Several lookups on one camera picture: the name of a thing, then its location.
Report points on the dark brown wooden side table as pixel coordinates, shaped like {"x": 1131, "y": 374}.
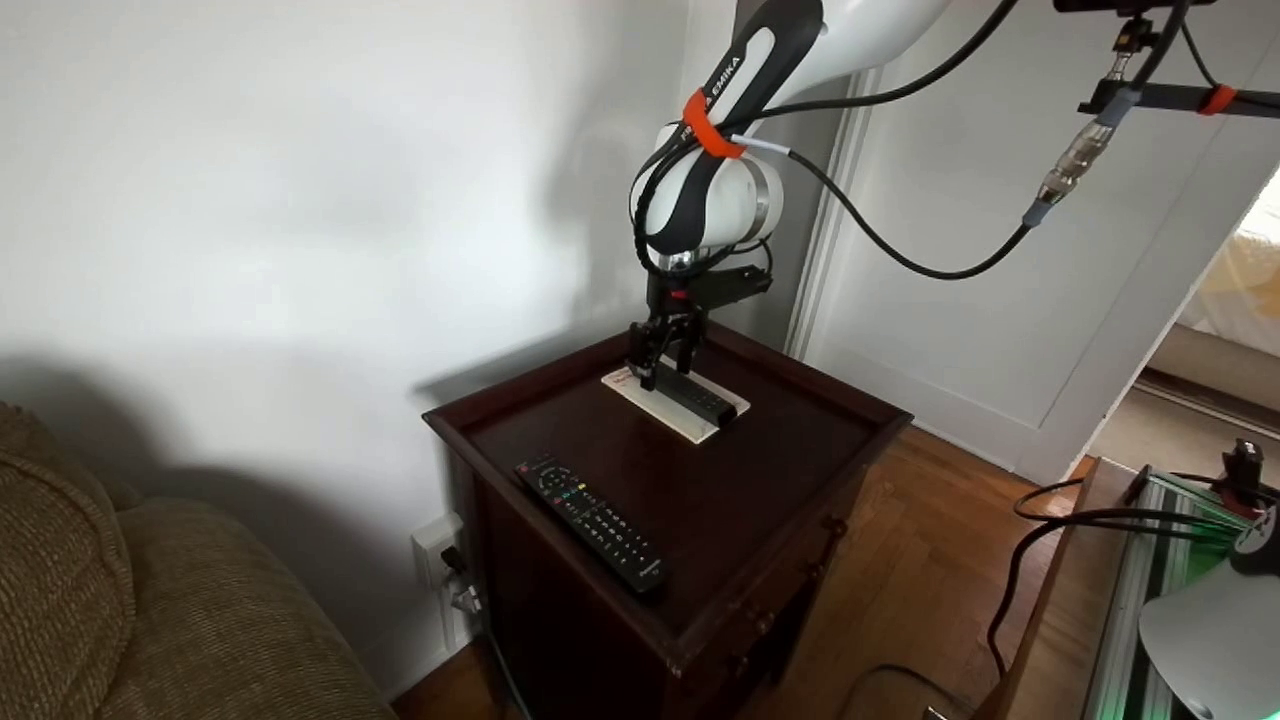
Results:
{"x": 747, "y": 560}

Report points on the black remote with many buttons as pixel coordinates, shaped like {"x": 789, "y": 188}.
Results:
{"x": 592, "y": 526}

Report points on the white wall outlet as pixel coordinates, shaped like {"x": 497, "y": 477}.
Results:
{"x": 432, "y": 546}

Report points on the white paperback book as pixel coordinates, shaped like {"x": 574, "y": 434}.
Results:
{"x": 672, "y": 418}

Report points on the beige patterned bedding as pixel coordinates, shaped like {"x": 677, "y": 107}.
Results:
{"x": 1247, "y": 286}

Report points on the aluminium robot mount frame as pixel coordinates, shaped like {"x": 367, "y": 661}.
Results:
{"x": 1134, "y": 600}

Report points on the olive fabric sofa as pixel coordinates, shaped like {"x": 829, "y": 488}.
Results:
{"x": 144, "y": 600}

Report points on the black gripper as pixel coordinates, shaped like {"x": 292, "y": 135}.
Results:
{"x": 672, "y": 332}

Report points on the black boom bar orange tape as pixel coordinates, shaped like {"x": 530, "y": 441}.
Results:
{"x": 1185, "y": 96}

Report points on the black knob with red base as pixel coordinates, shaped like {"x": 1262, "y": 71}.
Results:
{"x": 1247, "y": 464}

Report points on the white panelled door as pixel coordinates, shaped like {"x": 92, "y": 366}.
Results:
{"x": 1014, "y": 345}

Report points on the wooden base platform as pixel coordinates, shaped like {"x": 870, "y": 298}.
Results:
{"x": 1064, "y": 600}

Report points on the black camera on boom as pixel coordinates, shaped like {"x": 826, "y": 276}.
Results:
{"x": 1134, "y": 4}

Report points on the plain black remote control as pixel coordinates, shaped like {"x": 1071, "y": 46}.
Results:
{"x": 692, "y": 399}

